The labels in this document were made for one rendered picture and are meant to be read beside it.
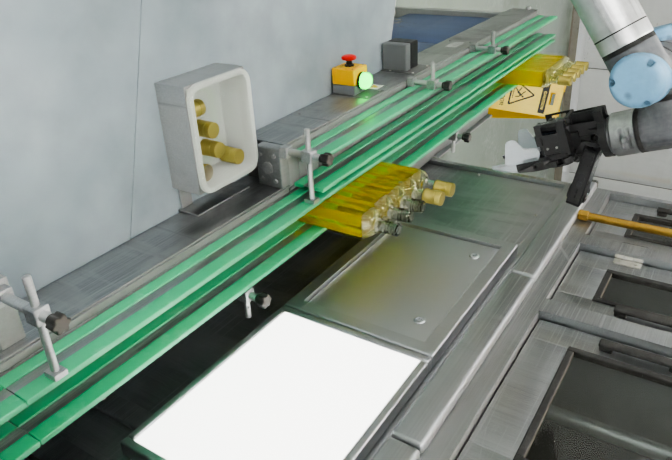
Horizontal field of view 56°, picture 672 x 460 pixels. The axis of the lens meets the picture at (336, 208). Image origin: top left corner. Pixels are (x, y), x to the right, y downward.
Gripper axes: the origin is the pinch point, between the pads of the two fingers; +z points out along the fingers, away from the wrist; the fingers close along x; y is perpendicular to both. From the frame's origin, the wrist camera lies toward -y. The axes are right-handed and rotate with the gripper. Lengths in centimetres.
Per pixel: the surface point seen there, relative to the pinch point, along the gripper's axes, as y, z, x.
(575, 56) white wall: -77, 163, -584
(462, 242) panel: -22.4, 23.5, -15.7
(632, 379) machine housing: -41.1, -15.9, 9.0
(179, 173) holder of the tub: 19, 53, 30
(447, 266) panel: -22.7, 22.1, -4.0
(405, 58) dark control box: 20, 47, -57
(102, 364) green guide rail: -2, 47, 65
